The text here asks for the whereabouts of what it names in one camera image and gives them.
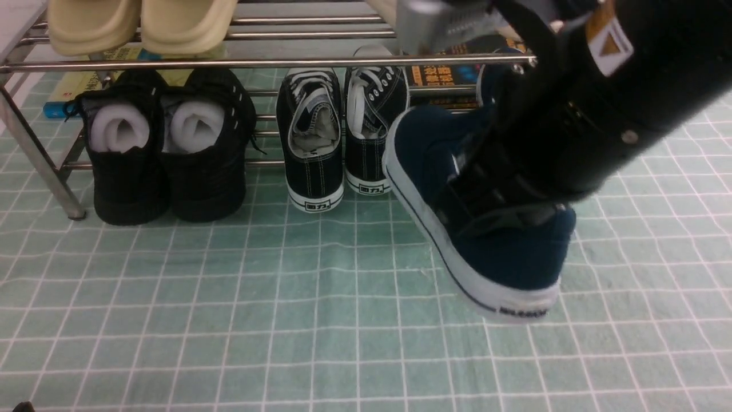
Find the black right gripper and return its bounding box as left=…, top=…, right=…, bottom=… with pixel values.
left=432, top=106, right=572, bottom=239

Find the navy slip-on shoe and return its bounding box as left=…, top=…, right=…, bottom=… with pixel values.
left=475, top=64, right=513, bottom=107
left=383, top=105, right=577, bottom=323

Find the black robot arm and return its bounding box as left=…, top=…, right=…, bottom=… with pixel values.
left=429, top=1, right=731, bottom=236

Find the black book under rack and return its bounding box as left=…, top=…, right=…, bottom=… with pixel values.
left=406, top=34, right=527, bottom=110

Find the silver metal shoe rack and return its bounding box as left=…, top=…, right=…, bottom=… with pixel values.
left=2, top=3, right=532, bottom=221

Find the yellow book under rack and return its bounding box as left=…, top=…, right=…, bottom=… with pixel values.
left=43, top=45, right=193, bottom=119

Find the black canvas laced shoe right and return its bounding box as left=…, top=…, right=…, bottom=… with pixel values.
left=343, top=65, right=410, bottom=196

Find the black canvas laced shoe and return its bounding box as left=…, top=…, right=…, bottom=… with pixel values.
left=276, top=68, right=344, bottom=213
left=343, top=65, right=410, bottom=196

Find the black canvas laced shoe left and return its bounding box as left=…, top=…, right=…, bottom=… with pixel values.
left=276, top=68, right=344, bottom=213

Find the green checkered floor mat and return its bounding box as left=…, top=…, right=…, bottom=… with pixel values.
left=1, top=96, right=731, bottom=411

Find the black sneaker right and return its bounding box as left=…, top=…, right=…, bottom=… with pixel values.
left=158, top=67, right=257, bottom=223

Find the black sneaker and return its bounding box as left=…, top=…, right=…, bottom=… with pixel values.
left=158, top=67, right=257, bottom=223
left=63, top=69, right=170, bottom=226

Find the beige slipper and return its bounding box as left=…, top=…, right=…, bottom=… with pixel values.
left=141, top=1, right=238, bottom=55
left=45, top=1, right=142, bottom=57

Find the black sneaker left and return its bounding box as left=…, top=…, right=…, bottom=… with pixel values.
left=63, top=69, right=170, bottom=226

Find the beige slipper far left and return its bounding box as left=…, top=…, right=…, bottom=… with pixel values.
left=45, top=1, right=142, bottom=57

